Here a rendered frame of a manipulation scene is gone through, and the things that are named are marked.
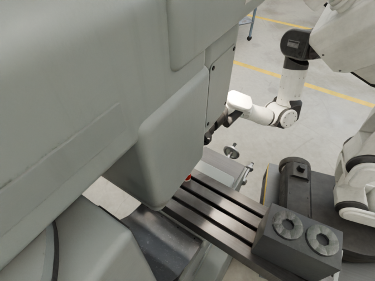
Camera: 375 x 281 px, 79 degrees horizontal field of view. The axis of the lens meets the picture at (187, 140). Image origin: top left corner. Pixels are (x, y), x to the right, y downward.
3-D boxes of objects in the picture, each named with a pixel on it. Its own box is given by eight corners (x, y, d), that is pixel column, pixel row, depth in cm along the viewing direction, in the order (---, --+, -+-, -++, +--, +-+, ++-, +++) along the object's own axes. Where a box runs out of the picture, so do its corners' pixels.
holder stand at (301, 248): (259, 223, 91) (273, 199, 76) (317, 250, 84) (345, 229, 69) (250, 252, 84) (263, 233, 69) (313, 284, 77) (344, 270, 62)
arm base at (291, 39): (302, 61, 95) (302, 31, 92) (335, 57, 84) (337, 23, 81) (279, 63, 88) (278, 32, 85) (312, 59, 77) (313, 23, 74)
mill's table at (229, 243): (111, 131, 135) (108, 121, 129) (336, 255, 91) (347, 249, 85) (80, 157, 123) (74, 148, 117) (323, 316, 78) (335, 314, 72)
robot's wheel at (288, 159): (304, 177, 164) (316, 160, 149) (304, 183, 161) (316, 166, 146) (275, 169, 168) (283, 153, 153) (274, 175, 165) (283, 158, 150)
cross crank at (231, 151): (225, 149, 162) (227, 138, 153) (240, 156, 158) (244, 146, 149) (214, 165, 153) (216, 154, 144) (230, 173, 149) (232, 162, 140)
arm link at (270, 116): (238, 115, 96) (271, 125, 104) (250, 124, 88) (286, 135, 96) (249, 91, 93) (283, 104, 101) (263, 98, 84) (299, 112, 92)
